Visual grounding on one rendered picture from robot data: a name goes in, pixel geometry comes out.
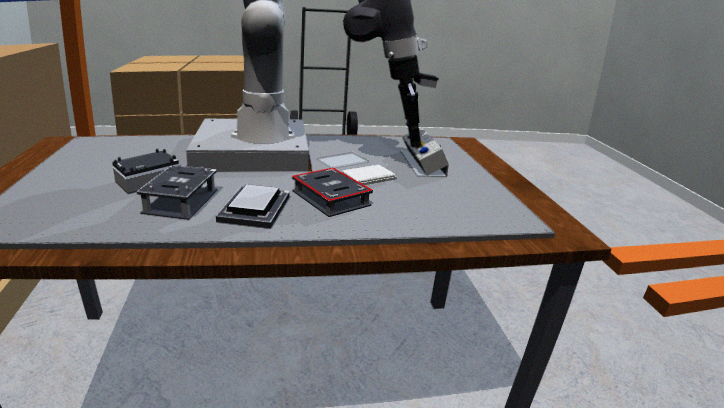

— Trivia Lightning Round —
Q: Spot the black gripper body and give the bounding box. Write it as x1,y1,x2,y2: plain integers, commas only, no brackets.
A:
388,55,419,98

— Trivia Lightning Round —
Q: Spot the white button panel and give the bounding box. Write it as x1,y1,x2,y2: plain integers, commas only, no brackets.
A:
400,127,449,177

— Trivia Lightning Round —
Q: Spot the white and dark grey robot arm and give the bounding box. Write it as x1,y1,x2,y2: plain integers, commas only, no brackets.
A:
231,0,428,144

